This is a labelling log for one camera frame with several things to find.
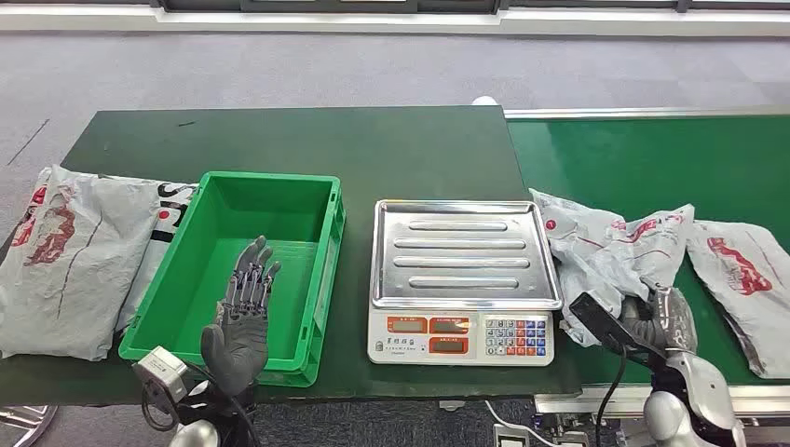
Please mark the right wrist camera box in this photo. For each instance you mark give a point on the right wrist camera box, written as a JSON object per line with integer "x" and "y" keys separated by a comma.
{"x": 595, "y": 318}

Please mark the green conveyor belt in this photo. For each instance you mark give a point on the green conveyor belt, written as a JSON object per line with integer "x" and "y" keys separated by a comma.
{"x": 648, "y": 160}

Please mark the white round cap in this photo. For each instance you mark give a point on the white round cap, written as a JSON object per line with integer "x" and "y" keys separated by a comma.
{"x": 484, "y": 101}

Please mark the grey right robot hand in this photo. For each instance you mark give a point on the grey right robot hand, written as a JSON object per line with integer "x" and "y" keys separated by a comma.
{"x": 669, "y": 321}

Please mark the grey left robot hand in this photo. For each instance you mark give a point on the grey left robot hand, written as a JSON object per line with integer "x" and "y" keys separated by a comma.
{"x": 237, "y": 345}

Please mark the white floor socket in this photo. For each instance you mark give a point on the white floor socket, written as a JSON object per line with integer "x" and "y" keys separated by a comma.
{"x": 509, "y": 439}

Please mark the green plastic crate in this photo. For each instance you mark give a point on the green plastic crate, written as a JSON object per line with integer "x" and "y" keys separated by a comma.
{"x": 185, "y": 308}

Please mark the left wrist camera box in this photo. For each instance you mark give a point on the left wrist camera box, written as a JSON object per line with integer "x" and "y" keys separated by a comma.
{"x": 160, "y": 370}

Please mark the grey parcel black letters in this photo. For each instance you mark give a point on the grey parcel black letters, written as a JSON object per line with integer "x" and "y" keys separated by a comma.
{"x": 170, "y": 216}

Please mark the grey parcel bright red print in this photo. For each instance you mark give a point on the grey parcel bright red print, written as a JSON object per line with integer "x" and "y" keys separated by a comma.
{"x": 740, "y": 296}

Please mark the grey parcel black-red print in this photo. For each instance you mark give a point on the grey parcel black-red print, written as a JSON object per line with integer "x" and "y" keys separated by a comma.
{"x": 592, "y": 247}

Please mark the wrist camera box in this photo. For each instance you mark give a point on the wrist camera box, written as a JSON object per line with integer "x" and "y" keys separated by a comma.
{"x": 160, "y": 370}
{"x": 595, "y": 318}

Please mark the grey table bracket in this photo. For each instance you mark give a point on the grey table bracket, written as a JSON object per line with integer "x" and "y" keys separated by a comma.
{"x": 452, "y": 405}

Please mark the chrome chair base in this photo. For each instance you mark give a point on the chrome chair base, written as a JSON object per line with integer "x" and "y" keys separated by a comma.
{"x": 24, "y": 419}

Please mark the large grey red-print parcel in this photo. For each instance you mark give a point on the large grey red-print parcel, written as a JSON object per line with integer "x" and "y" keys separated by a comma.
{"x": 92, "y": 247}

